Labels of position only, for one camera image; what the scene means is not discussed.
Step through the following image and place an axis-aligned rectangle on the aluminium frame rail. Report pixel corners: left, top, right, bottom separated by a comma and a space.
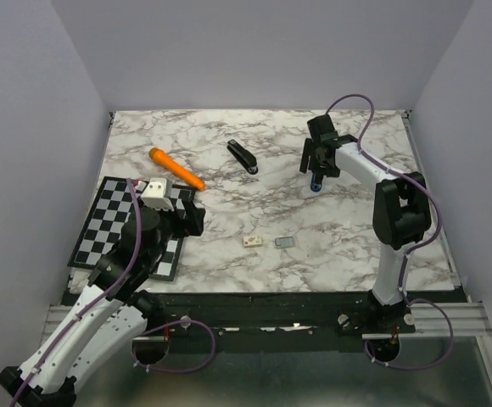
41, 303, 492, 343

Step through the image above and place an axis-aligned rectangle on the black white checkerboard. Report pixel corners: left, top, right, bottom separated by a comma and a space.
67, 176, 196, 282

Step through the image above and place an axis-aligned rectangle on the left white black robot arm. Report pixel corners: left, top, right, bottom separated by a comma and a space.
0, 199, 205, 406

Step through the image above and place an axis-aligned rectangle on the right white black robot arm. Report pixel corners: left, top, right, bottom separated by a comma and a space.
299, 114, 432, 332

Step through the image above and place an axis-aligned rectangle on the blue stapler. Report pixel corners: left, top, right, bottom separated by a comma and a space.
310, 171, 324, 192

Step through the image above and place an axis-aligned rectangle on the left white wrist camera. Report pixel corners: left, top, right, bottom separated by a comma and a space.
141, 178, 174, 212

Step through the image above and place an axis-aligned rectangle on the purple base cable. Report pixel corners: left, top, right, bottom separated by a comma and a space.
131, 318, 217, 375
364, 296, 456, 370

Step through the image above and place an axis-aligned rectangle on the black stapler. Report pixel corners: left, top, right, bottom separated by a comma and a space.
226, 139, 259, 175

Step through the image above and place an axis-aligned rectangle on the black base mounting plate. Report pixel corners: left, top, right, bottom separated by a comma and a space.
129, 290, 415, 354

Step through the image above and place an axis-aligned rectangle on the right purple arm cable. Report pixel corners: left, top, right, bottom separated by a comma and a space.
325, 93, 444, 306

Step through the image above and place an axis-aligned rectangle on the white staple box sleeve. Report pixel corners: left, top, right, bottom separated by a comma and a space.
243, 235, 263, 248

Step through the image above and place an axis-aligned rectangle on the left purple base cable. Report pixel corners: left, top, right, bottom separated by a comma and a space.
131, 318, 217, 375

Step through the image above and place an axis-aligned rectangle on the orange plastic cylinder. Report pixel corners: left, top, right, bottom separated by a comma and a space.
148, 148, 205, 191

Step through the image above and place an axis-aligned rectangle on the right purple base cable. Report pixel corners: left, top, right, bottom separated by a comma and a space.
364, 296, 456, 370

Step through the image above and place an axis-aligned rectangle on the staple tray with staples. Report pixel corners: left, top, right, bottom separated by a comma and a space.
274, 237, 295, 249

